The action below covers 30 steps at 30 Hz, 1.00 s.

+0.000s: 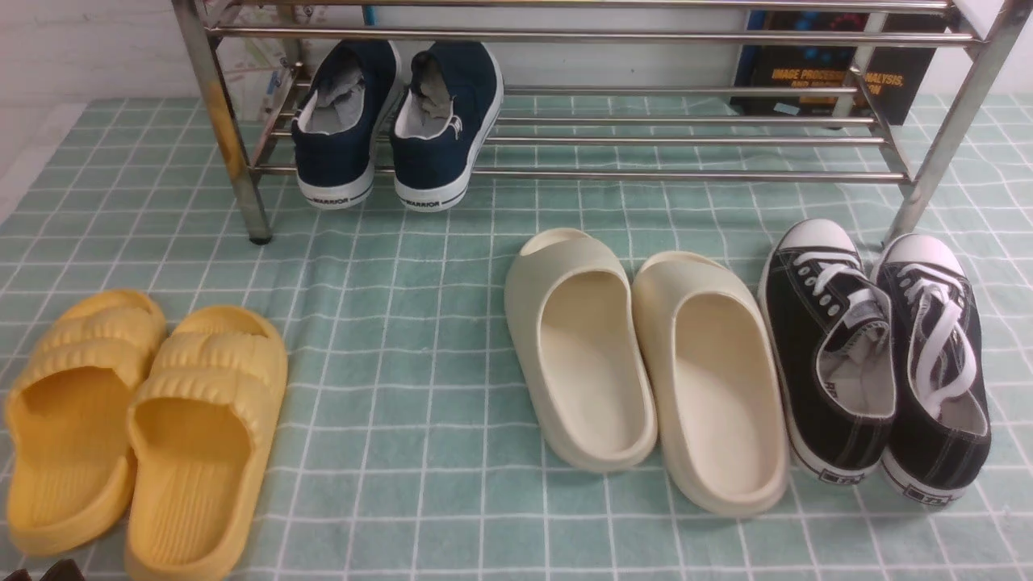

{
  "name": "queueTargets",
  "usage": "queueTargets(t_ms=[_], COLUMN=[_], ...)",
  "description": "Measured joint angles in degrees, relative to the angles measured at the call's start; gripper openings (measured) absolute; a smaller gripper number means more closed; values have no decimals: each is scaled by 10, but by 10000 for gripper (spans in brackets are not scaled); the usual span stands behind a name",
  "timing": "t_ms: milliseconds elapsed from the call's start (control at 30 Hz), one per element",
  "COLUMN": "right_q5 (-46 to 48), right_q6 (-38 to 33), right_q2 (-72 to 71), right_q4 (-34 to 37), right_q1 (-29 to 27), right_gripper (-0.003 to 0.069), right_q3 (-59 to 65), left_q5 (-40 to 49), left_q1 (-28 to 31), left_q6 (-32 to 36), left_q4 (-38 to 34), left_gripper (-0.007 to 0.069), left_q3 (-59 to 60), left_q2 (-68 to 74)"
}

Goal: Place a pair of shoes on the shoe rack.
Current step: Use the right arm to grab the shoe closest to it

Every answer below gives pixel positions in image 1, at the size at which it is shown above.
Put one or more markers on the yellow slipper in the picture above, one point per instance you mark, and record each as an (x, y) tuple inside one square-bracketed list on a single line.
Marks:
[(74, 470), (202, 428)]

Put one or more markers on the left navy canvas shoe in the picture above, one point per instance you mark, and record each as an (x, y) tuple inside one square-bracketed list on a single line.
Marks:
[(335, 129)]

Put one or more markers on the navy canvas shoe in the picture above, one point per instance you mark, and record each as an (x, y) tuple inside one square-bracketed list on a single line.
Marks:
[(335, 129), (452, 101)]

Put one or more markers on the left yellow slipper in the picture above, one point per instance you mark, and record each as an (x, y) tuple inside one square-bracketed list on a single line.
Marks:
[(74, 470)]

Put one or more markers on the map poster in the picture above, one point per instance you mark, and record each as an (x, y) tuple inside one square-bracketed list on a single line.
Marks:
[(253, 67)]

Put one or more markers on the metal shoe rack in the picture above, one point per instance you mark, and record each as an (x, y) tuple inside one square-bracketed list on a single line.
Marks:
[(891, 24)]

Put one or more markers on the right yellow slipper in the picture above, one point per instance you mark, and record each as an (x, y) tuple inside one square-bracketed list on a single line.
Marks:
[(202, 428)]

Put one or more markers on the black canvas sneaker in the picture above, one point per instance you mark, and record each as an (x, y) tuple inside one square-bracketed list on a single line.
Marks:
[(941, 433), (829, 328)]

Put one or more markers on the left cream slipper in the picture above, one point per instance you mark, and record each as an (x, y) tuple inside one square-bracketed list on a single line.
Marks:
[(568, 306)]

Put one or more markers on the cream slipper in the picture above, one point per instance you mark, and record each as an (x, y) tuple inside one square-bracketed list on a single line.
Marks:
[(705, 346), (568, 306)]

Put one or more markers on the right cream slipper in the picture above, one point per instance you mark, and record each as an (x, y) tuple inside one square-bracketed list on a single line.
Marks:
[(705, 346)]

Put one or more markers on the black book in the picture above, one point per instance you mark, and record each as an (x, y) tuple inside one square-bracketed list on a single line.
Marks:
[(894, 75)]

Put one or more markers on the right navy canvas shoe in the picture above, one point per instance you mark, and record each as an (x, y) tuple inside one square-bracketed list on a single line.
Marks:
[(452, 101)]

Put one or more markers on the green checked cloth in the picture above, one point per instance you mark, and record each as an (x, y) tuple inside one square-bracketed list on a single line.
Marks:
[(408, 448)]

